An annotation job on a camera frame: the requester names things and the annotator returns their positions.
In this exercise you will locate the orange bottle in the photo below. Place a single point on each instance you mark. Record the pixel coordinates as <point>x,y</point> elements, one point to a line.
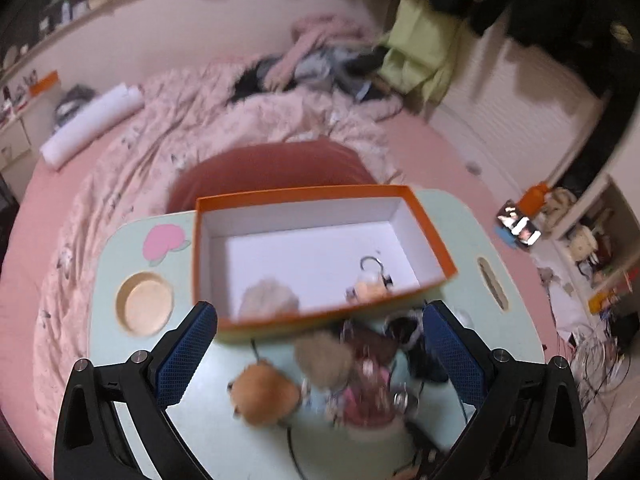
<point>532,200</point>

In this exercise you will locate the pink fuzzy garment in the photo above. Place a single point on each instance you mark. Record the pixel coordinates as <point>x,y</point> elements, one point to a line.
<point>320,35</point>

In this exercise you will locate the dark red pouch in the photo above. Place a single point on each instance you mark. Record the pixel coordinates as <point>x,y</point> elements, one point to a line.
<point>372,347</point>

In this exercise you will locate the brown furry pom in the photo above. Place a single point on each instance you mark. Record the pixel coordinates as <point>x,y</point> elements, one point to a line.
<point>322,360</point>

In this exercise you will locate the white shelf unit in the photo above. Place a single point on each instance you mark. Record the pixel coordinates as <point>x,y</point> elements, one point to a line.
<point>607,195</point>

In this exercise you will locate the heap of mixed clothes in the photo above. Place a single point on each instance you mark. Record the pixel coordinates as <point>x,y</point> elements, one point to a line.
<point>320,67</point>

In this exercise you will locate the beige plush toy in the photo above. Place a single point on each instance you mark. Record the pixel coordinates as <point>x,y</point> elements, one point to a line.
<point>555,207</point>

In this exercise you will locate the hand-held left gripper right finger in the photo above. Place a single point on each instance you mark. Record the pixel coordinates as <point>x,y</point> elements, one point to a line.
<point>452,355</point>

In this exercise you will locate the red cushion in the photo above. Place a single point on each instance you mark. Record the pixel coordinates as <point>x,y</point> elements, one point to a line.
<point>270,170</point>

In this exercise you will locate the orange cardboard box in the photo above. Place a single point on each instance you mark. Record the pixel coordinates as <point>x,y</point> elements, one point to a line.
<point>300,255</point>

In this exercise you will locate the white mug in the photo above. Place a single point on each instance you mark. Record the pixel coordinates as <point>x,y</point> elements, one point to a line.
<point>582,245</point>

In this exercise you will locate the light green hanging garment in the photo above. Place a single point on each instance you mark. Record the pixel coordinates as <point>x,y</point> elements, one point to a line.
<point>415,45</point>

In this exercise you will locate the blue phone stand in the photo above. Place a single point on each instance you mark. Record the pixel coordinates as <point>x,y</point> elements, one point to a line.
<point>502,237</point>

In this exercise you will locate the black hanging garment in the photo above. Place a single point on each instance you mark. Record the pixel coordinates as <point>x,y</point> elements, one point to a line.
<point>565,5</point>

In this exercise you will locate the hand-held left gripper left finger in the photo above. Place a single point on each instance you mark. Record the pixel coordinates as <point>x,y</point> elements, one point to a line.
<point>185,355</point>

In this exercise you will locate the orange hamster plush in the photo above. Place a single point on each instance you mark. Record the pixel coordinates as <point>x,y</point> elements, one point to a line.
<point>262,392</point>

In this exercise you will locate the pink floral quilt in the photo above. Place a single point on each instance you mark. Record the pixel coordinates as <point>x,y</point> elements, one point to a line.
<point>150,125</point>

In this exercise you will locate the beige furry pom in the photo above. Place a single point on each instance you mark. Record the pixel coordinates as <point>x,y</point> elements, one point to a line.
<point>267,300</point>

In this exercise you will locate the white paper roll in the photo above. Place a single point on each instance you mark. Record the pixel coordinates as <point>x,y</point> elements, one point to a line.
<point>90,122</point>

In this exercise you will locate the black pouch with red print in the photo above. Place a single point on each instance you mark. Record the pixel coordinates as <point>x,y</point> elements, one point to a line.
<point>417,357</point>

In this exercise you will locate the white drawer cabinet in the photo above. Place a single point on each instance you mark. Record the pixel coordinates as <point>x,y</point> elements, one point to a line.
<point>20,135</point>

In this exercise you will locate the smartphone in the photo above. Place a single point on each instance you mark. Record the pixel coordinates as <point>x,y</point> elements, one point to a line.
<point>520,225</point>

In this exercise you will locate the small orange box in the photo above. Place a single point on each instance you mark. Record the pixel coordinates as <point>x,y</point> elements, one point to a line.
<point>44,83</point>

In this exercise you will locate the grey bundle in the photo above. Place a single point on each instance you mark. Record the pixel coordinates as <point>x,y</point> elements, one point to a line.
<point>75,100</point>

